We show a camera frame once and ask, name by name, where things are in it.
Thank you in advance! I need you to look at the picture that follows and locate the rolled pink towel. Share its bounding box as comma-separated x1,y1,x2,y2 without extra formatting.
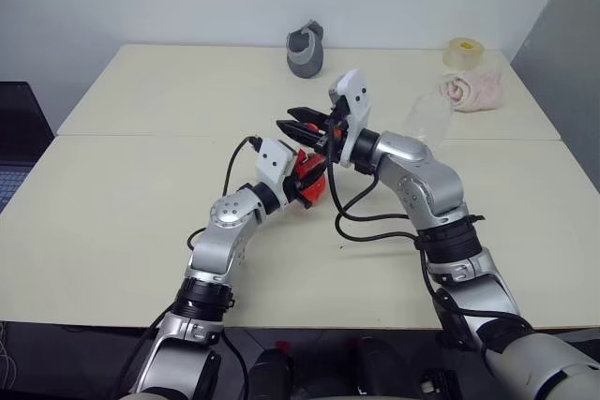
438,65,507,114

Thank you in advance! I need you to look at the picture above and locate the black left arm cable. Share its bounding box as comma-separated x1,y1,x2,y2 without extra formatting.
187,135,263,400

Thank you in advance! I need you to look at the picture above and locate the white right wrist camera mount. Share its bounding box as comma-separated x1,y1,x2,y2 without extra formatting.
327,69,374,168

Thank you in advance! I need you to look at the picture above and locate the clear wine glass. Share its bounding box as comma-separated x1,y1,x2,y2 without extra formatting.
403,93,455,147

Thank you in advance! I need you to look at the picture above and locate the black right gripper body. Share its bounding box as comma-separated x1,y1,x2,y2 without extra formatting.
322,93,351,162

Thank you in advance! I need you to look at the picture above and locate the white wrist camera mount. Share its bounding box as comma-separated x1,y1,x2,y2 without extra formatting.
327,69,374,168
254,138,297,208

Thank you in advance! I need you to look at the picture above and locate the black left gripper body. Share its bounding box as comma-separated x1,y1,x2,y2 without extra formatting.
283,151,314,211

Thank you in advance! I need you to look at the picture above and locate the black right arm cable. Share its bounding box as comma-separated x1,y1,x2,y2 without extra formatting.
325,121,535,349

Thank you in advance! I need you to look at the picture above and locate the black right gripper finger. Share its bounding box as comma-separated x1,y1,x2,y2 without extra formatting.
276,119,327,153
286,106,332,126

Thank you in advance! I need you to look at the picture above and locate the clear tape roll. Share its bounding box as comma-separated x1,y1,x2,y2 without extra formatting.
442,37,487,71

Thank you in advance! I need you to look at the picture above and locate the dark rounded shape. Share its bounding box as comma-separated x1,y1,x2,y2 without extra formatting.
247,346,295,400
346,336,423,400

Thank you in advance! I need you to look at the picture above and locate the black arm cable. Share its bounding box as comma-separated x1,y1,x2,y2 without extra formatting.
325,121,535,349
187,135,263,400

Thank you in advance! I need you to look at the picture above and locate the bottle with orange drink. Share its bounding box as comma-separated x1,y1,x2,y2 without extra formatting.
291,148,329,207

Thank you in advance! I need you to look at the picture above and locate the gray fabric cap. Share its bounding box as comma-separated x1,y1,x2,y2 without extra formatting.
285,19,327,80

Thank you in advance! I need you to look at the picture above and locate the dark laptop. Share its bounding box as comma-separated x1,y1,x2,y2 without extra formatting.
0,81,55,214

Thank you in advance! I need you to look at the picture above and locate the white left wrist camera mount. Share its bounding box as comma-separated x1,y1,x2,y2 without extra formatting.
254,138,297,208

